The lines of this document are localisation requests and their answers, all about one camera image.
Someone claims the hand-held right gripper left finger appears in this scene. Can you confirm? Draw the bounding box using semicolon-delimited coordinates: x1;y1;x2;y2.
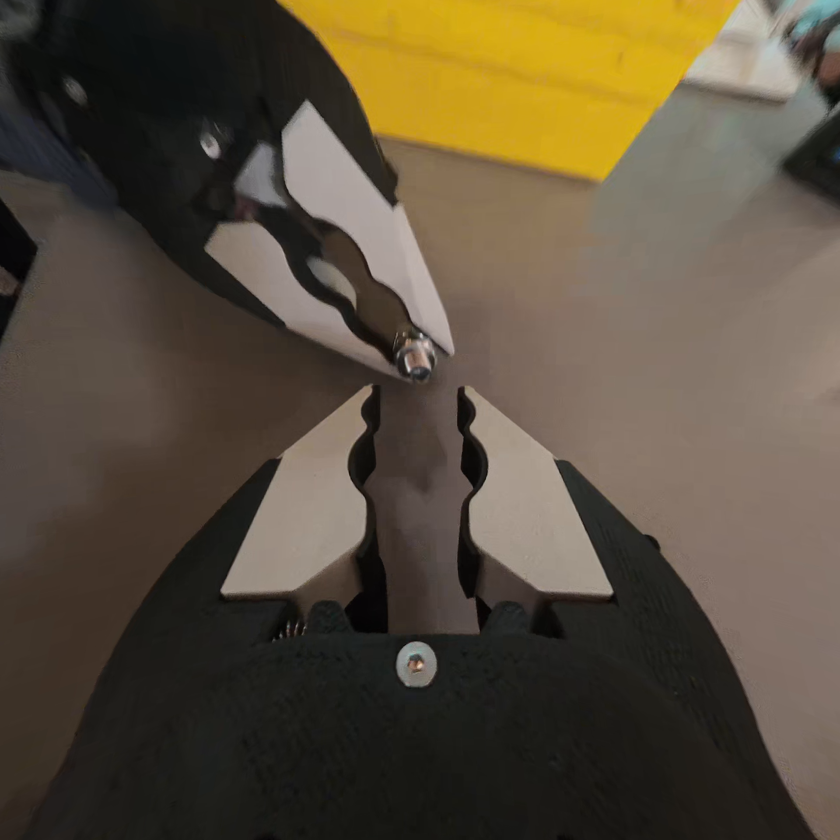
220;385;389;634

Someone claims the silver hex nut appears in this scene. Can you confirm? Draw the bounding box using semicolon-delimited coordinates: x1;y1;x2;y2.
392;330;438;384

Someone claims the yellow plastic bin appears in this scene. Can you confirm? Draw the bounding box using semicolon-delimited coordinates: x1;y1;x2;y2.
279;0;742;182

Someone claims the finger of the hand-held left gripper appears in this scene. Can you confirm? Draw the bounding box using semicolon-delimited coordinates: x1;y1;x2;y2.
203;220;403;380
281;100;455;360

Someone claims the dark box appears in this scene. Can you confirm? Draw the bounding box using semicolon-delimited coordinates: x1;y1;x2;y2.
781;118;840;199

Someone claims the white box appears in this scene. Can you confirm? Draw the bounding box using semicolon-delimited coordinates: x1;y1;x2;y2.
682;0;829;101

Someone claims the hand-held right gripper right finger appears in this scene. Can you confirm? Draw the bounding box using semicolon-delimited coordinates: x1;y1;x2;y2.
456;386;615;632

